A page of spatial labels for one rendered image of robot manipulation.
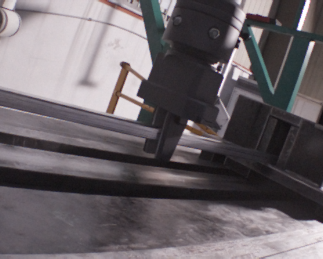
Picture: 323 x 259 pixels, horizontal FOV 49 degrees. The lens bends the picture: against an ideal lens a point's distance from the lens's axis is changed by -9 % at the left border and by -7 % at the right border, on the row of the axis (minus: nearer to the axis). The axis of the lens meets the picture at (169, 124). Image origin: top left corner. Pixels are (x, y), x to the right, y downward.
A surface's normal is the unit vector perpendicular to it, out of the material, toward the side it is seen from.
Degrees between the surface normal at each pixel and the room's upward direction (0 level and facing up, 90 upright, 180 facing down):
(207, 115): 90
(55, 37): 90
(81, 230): 0
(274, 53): 90
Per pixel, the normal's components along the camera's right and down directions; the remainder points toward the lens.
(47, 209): 0.35, -0.93
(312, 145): -0.68, -0.17
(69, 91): 0.65, 0.33
